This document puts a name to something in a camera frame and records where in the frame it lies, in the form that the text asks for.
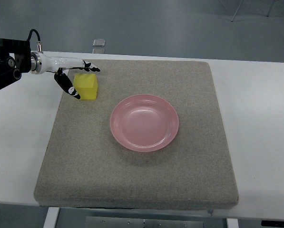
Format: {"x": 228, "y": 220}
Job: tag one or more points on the white table frame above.
{"x": 53, "y": 213}

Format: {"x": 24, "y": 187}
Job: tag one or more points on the pink plate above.
{"x": 144, "y": 123}

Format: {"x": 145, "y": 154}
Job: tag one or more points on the grey metal base plate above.
{"x": 109, "y": 222}

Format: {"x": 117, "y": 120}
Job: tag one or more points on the beige square mat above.
{"x": 85, "y": 167}

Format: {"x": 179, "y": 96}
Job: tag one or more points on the clear floor socket cover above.
{"x": 99, "y": 43}

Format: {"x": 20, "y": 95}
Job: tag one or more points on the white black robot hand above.
{"x": 41, "y": 63}

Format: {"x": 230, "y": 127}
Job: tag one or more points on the yellow foam block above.
{"x": 86, "y": 85}

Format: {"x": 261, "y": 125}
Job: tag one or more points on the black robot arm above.
{"x": 14, "y": 60}

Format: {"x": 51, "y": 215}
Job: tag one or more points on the metal chair legs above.
{"x": 243, "y": 9}

